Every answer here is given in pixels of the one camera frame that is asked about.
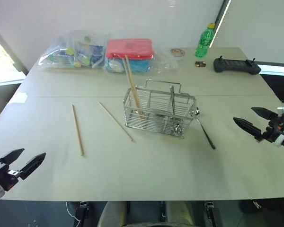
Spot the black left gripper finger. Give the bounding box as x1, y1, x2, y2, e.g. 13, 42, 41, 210
0, 148, 25, 166
19, 152, 47, 180

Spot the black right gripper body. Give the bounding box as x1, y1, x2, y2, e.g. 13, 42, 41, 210
262, 112, 284, 144

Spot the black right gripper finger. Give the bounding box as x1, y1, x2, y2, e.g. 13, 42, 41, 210
232, 117, 264, 143
251, 107, 279, 120

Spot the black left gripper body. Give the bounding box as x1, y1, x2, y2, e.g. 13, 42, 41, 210
0, 162, 21, 192

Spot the black remote controller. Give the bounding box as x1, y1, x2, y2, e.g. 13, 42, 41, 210
213, 55, 262, 76

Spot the wooden chopstick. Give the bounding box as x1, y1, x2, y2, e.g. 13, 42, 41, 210
98, 101, 135, 142
124, 54, 145, 117
122, 58, 142, 118
71, 104, 85, 157

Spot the white paper label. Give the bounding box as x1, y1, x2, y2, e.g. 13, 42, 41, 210
13, 93, 28, 103

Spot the silver metal spoon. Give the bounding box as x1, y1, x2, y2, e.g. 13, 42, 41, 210
169, 85, 184, 136

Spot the grey rounded shape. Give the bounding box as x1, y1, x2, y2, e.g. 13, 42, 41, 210
165, 201, 196, 227
98, 201, 128, 227

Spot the green plastic bottle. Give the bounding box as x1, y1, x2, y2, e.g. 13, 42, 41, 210
195, 22, 216, 58

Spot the small round patterned dish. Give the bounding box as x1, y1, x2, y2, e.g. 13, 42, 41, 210
170, 48, 186, 58

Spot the clear crumpled plastic bag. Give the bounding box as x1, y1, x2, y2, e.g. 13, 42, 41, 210
105, 38, 178, 75

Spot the clear bag of packets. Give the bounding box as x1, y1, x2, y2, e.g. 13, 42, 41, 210
37, 30, 110, 70

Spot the red-lidded blue box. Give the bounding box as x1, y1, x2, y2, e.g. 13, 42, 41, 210
105, 38, 155, 73

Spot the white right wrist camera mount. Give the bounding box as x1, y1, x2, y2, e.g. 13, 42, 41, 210
274, 100, 284, 148

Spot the black-handled metal spoon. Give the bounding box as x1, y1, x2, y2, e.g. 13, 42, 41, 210
194, 107, 216, 150

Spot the white thin cable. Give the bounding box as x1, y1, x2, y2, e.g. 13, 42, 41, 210
66, 201, 81, 223

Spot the black table frame bracket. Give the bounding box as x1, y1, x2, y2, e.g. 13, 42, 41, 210
75, 201, 90, 227
204, 201, 224, 227

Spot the silver wire cutlery basket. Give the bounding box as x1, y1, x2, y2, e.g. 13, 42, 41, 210
123, 79, 201, 140

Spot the dark window frame bar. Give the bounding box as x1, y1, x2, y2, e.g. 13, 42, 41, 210
211, 0, 231, 48

